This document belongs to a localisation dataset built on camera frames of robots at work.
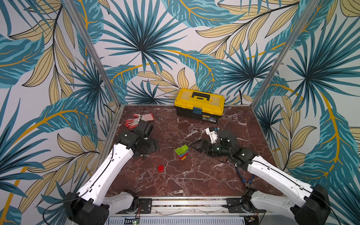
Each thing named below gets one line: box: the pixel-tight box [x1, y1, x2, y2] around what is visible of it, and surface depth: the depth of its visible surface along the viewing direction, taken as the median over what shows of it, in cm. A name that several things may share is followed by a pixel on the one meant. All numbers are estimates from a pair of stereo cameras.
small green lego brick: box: [180, 143, 189, 152], surface depth 84 cm
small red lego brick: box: [157, 165, 165, 173], surface depth 87 cm
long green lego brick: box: [174, 147, 189, 156], surface depth 81 cm
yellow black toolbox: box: [173, 88, 226, 123], surface depth 102 cm
